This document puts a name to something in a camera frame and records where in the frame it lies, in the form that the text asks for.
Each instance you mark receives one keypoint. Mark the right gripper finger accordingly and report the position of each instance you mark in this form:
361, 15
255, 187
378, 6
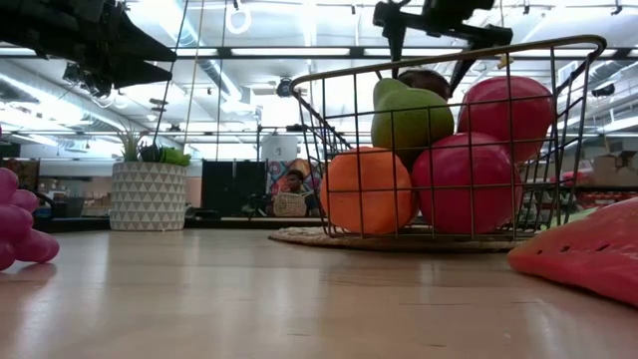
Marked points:
471, 62
396, 50

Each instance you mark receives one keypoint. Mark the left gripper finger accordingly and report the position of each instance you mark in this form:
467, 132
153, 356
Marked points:
144, 47
139, 74

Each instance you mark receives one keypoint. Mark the red apple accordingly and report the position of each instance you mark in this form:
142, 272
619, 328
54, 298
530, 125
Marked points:
503, 109
463, 189

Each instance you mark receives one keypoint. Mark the green pear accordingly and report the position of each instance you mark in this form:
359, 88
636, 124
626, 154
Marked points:
409, 119

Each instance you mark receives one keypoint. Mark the orange bell pepper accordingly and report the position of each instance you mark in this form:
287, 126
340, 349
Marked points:
369, 194

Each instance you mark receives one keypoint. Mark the purple grape bunch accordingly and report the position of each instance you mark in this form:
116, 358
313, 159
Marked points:
20, 229

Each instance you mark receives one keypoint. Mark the watermelon slice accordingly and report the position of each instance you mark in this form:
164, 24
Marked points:
588, 254

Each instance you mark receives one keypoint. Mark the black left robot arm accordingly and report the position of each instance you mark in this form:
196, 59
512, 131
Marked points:
25, 20

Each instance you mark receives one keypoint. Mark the black ceiling spotlight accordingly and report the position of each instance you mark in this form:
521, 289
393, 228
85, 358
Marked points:
75, 75
285, 87

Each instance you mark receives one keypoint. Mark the succulent in white patterned pot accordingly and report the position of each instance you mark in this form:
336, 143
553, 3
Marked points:
147, 194

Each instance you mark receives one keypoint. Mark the black room divider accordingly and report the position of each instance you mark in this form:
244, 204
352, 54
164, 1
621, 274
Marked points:
234, 189

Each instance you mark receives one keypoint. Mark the person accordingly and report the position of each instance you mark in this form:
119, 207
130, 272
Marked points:
295, 180

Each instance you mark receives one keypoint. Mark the cardboard box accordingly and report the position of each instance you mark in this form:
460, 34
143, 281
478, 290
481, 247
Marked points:
615, 172

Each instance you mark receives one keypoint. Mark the round woven placemat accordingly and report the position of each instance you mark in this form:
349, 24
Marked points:
399, 244

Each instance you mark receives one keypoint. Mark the colourful wall poster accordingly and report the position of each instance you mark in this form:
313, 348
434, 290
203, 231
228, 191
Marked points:
279, 172

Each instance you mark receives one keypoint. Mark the black aluminium rig frame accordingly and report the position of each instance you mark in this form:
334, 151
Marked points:
239, 223

